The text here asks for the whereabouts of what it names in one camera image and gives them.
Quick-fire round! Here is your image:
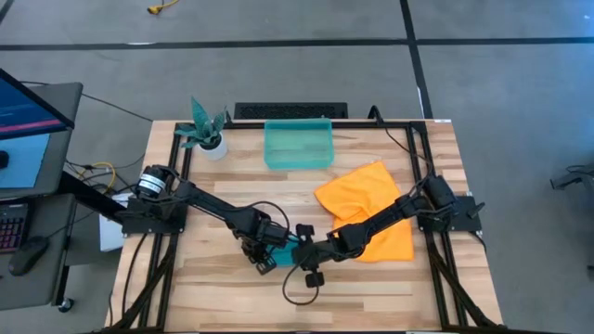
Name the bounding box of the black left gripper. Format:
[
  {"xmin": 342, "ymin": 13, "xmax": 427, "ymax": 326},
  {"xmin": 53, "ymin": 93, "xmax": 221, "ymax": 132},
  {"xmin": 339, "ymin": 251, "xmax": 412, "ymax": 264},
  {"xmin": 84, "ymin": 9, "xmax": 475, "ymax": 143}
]
[{"xmin": 240, "ymin": 217, "xmax": 292, "ymax": 276}]

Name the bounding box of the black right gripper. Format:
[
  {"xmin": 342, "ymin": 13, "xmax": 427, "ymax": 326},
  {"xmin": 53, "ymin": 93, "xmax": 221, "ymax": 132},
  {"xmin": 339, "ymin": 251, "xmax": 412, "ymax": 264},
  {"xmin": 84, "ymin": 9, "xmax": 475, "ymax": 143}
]
[{"xmin": 291, "ymin": 223, "xmax": 338, "ymax": 289}]

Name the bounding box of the teal microfiber towel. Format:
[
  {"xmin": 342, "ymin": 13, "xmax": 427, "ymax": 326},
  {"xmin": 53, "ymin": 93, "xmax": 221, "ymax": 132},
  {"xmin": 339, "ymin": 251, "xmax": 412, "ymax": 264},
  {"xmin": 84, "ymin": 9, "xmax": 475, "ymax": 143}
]
[{"xmin": 268, "ymin": 235, "xmax": 302, "ymax": 268}]

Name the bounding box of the orange microfiber towel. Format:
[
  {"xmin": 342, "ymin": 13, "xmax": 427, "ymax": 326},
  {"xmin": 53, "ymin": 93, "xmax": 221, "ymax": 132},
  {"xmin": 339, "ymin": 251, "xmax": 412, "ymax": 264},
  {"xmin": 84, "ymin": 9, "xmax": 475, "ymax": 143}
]
[{"xmin": 314, "ymin": 160, "xmax": 415, "ymax": 263}]

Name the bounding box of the teal translucent plastic basket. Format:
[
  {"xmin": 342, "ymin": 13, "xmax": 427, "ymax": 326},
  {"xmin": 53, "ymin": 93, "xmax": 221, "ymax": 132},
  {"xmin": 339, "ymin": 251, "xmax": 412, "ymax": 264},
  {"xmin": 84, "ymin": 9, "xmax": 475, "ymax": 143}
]
[{"xmin": 263, "ymin": 117, "xmax": 335, "ymax": 171}]

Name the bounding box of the white plant pot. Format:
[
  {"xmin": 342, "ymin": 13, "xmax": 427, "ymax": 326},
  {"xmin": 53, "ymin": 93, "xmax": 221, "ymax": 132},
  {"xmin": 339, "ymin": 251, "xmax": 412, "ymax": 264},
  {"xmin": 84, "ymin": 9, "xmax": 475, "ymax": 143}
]
[{"xmin": 198, "ymin": 133, "xmax": 229, "ymax": 161}]

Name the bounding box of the black floor vent grille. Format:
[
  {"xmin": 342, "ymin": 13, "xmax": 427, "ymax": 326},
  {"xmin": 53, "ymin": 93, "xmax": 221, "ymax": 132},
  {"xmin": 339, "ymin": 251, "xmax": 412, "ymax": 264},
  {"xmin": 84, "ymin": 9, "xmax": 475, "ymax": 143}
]
[{"xmin": 233, "ymin": 101, "xmax": 349, "ymax": 121}]

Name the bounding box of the green snake plant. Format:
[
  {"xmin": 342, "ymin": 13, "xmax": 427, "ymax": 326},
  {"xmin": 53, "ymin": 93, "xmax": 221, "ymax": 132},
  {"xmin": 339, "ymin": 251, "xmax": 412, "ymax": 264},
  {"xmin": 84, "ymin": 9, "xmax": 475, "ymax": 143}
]
[{"xmin": 174, "ymin": 96, "xmax": 228, "ymax": 149}]

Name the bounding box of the white box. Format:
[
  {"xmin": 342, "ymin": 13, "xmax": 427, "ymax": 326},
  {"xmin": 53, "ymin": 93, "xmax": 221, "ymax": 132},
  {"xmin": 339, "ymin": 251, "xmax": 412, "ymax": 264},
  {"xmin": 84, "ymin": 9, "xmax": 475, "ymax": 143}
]
[{"xmin": 98, "ymin": 192, "xmax": 131, "ymax": 252}]

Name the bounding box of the grey side desk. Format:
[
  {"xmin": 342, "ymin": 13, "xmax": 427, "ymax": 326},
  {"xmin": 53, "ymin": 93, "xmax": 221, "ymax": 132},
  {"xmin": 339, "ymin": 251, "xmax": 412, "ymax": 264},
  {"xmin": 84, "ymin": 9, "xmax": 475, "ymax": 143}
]
[{"xmin": 0, "ymin": 192, "xmax": 78, "ymax": 311}]

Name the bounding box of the black computer mouse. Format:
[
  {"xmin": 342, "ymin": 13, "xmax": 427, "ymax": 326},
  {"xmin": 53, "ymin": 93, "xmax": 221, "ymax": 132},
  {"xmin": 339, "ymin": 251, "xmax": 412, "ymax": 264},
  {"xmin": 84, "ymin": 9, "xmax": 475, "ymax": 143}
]
[{"xmin": 7, "ymin": 236, "xmax": 50, "ymax": 278}]

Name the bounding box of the grey display with blue screen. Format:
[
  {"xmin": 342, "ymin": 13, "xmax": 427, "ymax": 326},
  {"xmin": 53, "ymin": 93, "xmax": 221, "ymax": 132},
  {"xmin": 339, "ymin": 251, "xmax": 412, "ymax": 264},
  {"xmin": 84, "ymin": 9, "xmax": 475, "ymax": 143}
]
[{"xmin": 0, "ymin": 82, "xmax": 84, "ymax": 200}]

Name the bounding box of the black backlit keyboard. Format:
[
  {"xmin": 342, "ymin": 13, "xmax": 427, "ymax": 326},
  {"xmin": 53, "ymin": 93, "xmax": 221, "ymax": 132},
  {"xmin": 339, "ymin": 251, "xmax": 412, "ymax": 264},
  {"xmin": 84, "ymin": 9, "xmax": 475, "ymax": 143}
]
[{"xmin": 0, "ymin": 201, "xmax": 30, "ymax": 254}]

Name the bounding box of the dark tripod base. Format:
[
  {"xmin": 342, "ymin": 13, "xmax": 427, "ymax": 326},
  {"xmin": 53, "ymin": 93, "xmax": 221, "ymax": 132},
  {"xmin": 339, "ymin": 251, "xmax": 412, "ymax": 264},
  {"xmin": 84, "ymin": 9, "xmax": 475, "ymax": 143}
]
[{"xmin": 549, "ymin": 162, "xmax": 594, "ymax": 200}]

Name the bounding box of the black framed computer monitor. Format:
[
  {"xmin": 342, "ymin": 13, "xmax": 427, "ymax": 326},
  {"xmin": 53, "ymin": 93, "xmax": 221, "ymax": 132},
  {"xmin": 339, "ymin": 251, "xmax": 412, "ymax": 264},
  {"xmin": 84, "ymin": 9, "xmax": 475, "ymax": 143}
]
[{"xmin": 0, "ymin": 67, "xmax": 76, "ymax": 141}]

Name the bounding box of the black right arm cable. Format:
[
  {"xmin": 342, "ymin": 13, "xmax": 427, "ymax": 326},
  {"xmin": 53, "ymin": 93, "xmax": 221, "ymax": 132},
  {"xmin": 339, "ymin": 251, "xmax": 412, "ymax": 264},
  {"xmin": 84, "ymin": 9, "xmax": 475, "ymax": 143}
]
[{"xmin": 280, "ymin": 263, "xmax": 322, "ymax": 306}]

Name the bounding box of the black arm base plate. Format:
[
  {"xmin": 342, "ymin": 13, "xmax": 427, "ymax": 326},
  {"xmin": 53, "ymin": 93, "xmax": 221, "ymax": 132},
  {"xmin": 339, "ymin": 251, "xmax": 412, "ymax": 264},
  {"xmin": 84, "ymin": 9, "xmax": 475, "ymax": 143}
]
[
  {"xmin": 414, "ymin": 194, "xmax": 484, "ymax": 233},
  {"xmin": 121, "ymin": 197, "xmax": 189, "ymax": 235}
]

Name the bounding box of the black aluminium table frame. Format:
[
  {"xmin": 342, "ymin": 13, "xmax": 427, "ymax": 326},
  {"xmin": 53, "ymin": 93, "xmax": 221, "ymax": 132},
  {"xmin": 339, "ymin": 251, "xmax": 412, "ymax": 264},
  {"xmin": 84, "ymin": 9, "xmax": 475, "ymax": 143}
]
[{"xmin": 104, "ymin": 119, "xmax": 507, "ymax": 334}]

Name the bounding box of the yellow cable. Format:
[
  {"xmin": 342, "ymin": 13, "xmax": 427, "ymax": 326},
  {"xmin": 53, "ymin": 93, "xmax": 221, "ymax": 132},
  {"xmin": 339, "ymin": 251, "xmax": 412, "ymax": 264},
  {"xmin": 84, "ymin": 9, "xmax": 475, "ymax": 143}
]
[{"xmin": 76, "ymin": 161, "xmax": 116, "ymax": 194}]

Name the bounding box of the yellow floor cable plug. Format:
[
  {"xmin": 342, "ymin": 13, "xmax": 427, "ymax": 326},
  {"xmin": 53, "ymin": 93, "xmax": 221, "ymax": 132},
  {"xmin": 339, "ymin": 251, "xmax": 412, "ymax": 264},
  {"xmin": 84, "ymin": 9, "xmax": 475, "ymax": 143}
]
[{"xmin": 147, "ymin": 0, "xmax": 180, "ymax": 15}]

